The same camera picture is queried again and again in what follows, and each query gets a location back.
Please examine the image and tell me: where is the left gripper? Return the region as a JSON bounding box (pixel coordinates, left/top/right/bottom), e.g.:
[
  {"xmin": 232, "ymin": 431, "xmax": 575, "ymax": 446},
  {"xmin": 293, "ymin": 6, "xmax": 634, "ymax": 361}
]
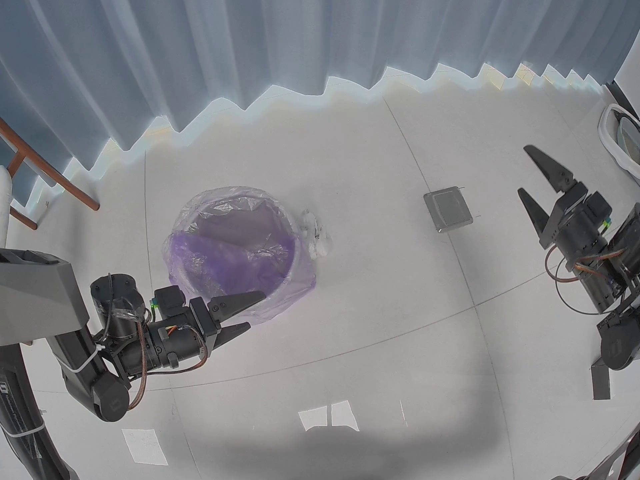
[{"xmin": 147, "ymin": 290, "xmax": 267, "ymax": 369}]

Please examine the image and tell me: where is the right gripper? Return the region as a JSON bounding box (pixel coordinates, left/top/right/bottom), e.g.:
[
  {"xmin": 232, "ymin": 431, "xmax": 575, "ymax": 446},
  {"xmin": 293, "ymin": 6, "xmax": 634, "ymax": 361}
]
[{"xmin": 517, "ymin": 145, "xmax": 607, "ymax": 269}]

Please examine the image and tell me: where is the purple plastic bag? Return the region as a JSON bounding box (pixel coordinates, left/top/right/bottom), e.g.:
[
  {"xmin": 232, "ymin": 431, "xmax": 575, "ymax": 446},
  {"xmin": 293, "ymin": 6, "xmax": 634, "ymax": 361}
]
[{"xmin": 162, "ymin": 185, "xmax": 318, "ymax": 326}]

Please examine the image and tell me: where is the white trash bin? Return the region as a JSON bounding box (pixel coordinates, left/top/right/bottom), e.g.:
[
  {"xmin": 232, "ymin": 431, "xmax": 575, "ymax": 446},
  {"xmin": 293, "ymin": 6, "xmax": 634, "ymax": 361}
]
[{"xmin": 170, "ymin": 188, "xmax": 306, "ymax": 319}]

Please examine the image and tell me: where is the white oval container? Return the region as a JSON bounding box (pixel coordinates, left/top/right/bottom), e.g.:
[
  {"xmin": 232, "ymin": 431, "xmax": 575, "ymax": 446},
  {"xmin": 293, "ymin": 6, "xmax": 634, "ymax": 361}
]
[{"xmin": 597, "ymin": 103, "xmax": 640, "ymax": 185}]

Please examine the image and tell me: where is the crumpled white paper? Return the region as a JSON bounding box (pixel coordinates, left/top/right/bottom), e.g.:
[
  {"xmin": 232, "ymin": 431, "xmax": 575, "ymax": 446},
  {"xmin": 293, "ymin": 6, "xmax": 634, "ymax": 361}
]
[{"xmin": 300, "ymin": 208, "xmax": 333, "ymax": 261}]

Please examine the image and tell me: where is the wooden chair with white cushions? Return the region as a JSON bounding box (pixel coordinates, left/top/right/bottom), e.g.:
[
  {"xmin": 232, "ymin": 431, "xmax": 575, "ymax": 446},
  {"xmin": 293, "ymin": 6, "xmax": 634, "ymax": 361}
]
[{"xmin": 0, "ymin": 115, "xmax": 101, "ymax": 249}]

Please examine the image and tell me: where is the pale blue curtain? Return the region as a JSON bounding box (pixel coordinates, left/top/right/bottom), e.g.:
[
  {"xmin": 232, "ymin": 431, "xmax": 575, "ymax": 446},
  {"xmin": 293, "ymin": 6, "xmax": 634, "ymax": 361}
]
[{"xmin": 0, "ymin": 0, "xmax": 640, "ymax": 171}]

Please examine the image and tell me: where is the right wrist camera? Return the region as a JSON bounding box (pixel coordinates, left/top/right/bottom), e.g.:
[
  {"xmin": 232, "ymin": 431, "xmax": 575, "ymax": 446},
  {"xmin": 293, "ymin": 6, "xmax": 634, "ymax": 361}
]
[{"xmin": 585, "ymin": 193, "xmax": 613, "ymax": 234}]

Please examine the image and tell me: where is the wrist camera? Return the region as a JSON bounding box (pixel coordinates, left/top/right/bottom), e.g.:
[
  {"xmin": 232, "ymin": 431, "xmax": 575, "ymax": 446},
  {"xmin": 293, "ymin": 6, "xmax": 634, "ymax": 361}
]
[
  {"xmin": 151, "ymin": 284, "xmax": 187, "ymax": 321},
  {"xmin": 585, "ymin": 193, "xmax": 613, "ymax": 234}
]

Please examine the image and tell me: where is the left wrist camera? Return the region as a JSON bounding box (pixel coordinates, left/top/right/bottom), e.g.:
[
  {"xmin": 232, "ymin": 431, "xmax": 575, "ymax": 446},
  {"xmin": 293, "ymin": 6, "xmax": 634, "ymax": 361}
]
[{"xmin": 151, "ymin": 284, "xmax": 187, "ymax": 321}]

